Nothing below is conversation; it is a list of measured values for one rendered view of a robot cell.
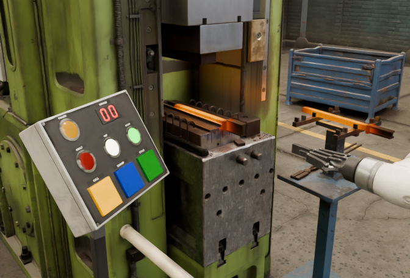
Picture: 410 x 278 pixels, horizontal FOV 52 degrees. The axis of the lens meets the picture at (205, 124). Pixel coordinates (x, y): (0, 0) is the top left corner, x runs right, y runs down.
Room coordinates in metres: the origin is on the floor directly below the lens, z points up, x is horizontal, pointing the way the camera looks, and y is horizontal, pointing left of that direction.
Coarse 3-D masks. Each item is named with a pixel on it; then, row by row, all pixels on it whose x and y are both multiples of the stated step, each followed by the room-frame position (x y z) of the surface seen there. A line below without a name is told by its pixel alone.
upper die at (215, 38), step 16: (176, 32) 1.51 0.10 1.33; (192, 32) 1.44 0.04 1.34; (208, 32) 1.44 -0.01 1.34; (224, 32) 1.48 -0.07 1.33; (240, 32) 1.53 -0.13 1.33; (176, 48) 1.51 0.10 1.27; (192, 48) 1.44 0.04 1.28; (208, 48) 1.44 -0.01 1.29; (224, 48) 1.48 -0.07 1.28; (240, 48) 1.54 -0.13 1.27
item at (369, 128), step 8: (304, 112) 1.87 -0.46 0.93; (320, 112) 1.80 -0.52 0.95; (336, 120) 1.73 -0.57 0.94; (344, 120) 1.69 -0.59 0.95; (352, 120) 1.68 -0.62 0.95; (360, 128) 1.63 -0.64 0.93; (368, 128) 1.59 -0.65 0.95; (376, 128) 1.57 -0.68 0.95; (384, 128) 1.57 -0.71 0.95; (384, 136) 1.54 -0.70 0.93; (392, 136) 1.53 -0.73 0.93
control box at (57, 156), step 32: (128, 96) 1.19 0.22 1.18; (32, 128) 0.90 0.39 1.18; (96, 128) 1.02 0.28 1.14; (128, 128) 1.11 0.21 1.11; (64, 160) 0.88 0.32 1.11; (96, 160) 0.95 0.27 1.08; (128, 160) 1.04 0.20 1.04; (160, 160) 1.14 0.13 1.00; (64, 192) 0.87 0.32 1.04; (96, 224) 0.84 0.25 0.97
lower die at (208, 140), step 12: (168, 108) 1.73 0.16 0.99; (168, 120) 1.59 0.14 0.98; (192, 120) 1.56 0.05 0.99; (204, 120) 1.55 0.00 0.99; (168, 132) 1.56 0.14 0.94; (192, 132) 1.45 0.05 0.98; (204, 132) 1.44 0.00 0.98; (216, 132) 1.46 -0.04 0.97; (228, 132) 1.50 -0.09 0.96; (204, 144) 1.43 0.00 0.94; (216, 144) 1.46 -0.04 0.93
